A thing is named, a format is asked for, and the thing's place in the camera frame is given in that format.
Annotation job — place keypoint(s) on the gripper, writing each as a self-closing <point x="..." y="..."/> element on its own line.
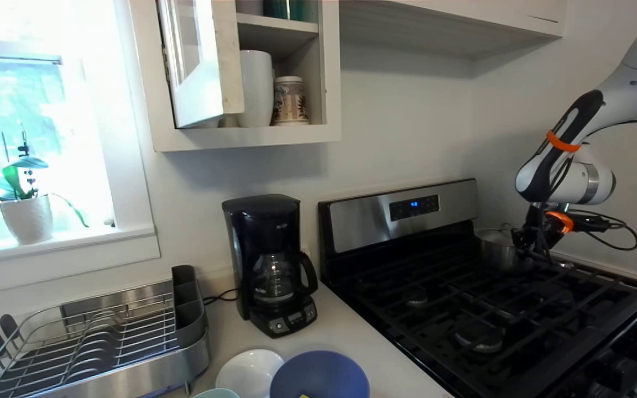
<point x="534" y="224"/>

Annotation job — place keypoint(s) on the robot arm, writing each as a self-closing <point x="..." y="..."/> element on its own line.
<point x="636" y="83"/>

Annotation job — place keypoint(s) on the silver pot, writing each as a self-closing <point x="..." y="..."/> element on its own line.
<point x="496" y="251"/>

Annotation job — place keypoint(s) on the stainless steel gas stove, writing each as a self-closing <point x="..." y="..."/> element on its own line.
<point x="407" y="221"/>

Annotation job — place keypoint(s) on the stove burner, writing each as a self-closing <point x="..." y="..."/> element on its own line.
<point x="480" y="342"/>
<point x="417" y="299"/>

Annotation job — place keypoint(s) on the potted orchid in white pot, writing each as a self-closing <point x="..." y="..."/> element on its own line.
<point x="26" y="218"/>

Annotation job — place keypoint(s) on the white range hood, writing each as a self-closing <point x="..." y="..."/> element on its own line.
<point x="434" y="27"/>

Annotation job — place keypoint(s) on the blue bowl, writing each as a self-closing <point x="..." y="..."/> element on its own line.
<point x="318" y="373"/>

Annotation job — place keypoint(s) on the glass coffee carafe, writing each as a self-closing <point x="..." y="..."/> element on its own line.
<point x="274" y="276"/>

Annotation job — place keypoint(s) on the black coffee maker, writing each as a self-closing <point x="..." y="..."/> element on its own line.
<point x="263" y="221"/>

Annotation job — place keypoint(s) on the patterned ceramic mug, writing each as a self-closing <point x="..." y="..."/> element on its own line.
<point x="290" y="102"/>

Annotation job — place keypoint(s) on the tall white mug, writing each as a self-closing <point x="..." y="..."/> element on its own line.
<point x="256" y="88"/>

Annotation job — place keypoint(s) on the white bowl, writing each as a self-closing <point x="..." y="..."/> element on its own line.
<point x="247" y="375"/>

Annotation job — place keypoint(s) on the row of teal cups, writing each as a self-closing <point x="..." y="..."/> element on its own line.
<point x="291" y="9"/>

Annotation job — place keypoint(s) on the white cabinet door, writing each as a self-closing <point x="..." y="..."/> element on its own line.
<point x="230" y="66"/>

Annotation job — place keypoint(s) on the grey utensil holder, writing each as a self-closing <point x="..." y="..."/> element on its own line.
<point x="187" y="301"/>

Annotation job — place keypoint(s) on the pale teal bowl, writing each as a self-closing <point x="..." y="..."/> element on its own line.
<point x="216" y="394"/>

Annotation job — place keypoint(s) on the metal dish rack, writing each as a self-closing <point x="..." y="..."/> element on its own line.
<point x="103" y="342"/>

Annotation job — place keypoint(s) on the window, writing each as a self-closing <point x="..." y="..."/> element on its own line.
<point x="20" y="110"/>

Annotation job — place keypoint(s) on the white wall cabinet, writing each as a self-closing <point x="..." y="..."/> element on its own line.
<point x="329" y="83"/>

